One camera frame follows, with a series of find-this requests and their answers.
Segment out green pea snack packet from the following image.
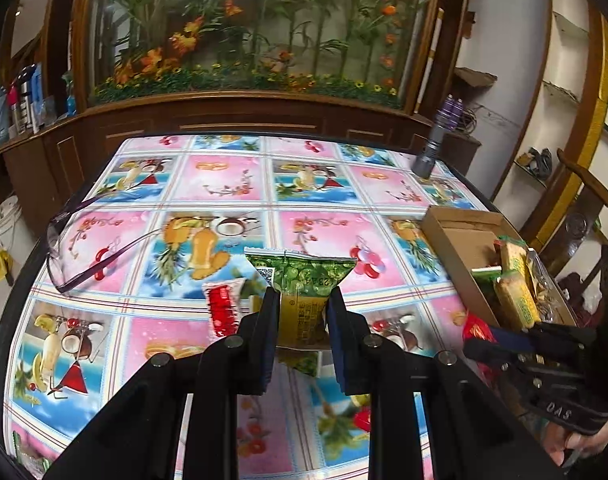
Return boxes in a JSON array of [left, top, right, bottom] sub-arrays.
[[471, 266, 502, 286], [244, 247, 359, 376]]

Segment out red white snack packet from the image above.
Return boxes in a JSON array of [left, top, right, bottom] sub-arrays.
[[202, 277, 252, 343]]

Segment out white bucket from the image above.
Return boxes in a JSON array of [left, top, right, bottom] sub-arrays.
[[0, 197, 21, 261]]

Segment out clear cracker packet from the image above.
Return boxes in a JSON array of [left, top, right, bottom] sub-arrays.
[[499, 240, 530, 273]]

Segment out blue carton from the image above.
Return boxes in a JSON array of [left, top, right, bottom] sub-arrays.
[[29, 62, 46, 133]]

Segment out brown cardboard box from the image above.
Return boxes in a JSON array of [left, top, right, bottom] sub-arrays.
[[421, 205, 580, 331]]

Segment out printed fruit tablecloth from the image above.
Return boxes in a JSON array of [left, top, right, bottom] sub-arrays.
[[6, 132, 550, 480]]

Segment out purple frame eyeglasses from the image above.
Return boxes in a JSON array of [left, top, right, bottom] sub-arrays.
[[46, 192, 165, 296]]

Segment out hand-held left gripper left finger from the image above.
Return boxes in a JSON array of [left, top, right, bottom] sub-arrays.
[[44, 287, 282, 480]]

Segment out blue spray bottle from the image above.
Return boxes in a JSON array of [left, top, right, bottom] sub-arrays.
[[61, 72, 80, 116]]

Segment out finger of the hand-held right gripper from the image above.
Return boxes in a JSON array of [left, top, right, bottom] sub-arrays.
[[486, 325, 597, 356], [463, 341, 531, 375]]

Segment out flower display cabinet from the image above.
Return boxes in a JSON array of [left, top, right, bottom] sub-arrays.
[[74, 0, 445, 111]]

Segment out silver thermos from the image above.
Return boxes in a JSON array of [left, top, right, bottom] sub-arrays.
[[9, 77, 32, 136]]

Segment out yellow green cracker packet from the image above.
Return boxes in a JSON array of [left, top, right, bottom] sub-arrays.
[[491, 270, 542, 328]]

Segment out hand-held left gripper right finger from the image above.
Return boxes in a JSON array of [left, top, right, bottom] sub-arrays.
[[325, 286, 565, 480]]

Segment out grey flashlight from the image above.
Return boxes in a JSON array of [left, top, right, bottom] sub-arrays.
[[411, 120, 447, 178]]

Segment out person's right hand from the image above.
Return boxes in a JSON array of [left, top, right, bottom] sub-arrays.
[[541, 422, 608, 471]]

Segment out wooden armchair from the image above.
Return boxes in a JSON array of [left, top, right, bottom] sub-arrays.
[[519, 149, 608, 291]]

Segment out silver foil snack packet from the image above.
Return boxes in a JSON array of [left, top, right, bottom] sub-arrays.
[[526, 250, 570, 321]]

